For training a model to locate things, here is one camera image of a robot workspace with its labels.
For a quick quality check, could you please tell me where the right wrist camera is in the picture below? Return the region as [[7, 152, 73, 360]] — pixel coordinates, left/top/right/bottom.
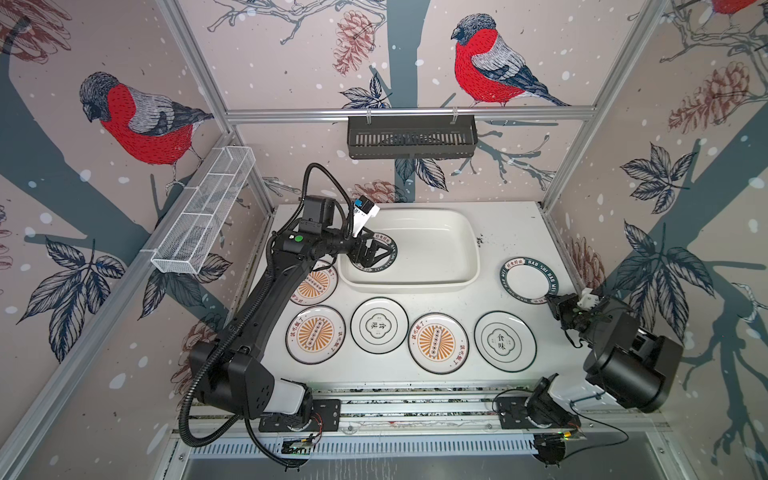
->
[[577, 288, 600, 311]]

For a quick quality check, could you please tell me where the black corrugated cable conduit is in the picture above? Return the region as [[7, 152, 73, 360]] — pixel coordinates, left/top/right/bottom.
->
[[178, 163, 355, 469]]

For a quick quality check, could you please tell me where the white clover plate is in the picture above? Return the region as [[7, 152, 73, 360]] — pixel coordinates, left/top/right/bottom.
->
[[473, 311, 537, 373], [350, 297, 409, 355]]

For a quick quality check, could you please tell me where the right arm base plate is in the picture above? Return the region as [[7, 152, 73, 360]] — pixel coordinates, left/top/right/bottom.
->
[[493, 396, 581, 430]]

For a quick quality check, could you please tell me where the orange sunburst plate centre right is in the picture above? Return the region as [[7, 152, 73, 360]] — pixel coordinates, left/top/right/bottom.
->
[[407, 312, 470, 375]]

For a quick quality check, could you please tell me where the white plastic bin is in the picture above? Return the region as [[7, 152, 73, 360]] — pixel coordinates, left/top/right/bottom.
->
[[338, 208, 481, 294]]

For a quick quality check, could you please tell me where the orange sunburst plate upper left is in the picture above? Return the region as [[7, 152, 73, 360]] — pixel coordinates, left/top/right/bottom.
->
[[291, 260, 338, 306]]

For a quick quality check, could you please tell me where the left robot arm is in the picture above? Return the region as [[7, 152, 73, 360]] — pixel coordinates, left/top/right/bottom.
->
[[181, 196, 393, 420]]

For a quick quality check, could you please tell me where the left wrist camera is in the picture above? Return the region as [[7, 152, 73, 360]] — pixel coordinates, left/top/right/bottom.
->
[[352, 195, 380, 237]]

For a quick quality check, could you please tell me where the black hanging wire basket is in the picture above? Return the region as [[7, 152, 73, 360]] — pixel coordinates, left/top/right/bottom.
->
[[347, 115, 478, 160]]

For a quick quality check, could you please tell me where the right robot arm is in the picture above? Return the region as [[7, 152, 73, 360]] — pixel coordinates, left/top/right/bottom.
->
[[545, 289, 683, 413]]

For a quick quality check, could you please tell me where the orange sunburst plate lower left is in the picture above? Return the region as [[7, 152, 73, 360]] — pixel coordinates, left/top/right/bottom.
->
[[285, 306, 347, 365]]

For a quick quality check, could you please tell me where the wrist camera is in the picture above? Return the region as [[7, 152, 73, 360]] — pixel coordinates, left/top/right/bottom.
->
[[577, 288, 600, 311], [352, 195, 380, 237]]

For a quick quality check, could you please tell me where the green rim plate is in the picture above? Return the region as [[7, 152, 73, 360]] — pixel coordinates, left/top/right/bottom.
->
[[499, 256, 559, 305], [351, 229, 398, 273]]

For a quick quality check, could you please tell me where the horizontal aluminium rail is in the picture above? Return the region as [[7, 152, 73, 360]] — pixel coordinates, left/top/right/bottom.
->
[[225, 106, 597, 125]]

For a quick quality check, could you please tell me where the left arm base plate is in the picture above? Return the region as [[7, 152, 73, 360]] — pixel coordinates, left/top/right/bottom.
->
[[258, 399, 341, 433]]

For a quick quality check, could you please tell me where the orange sunburst plate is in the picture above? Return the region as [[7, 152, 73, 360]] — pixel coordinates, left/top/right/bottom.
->
[[407, 312, 470, 375], [285, 306, 347, 365], [291, 260, 338, 306]]

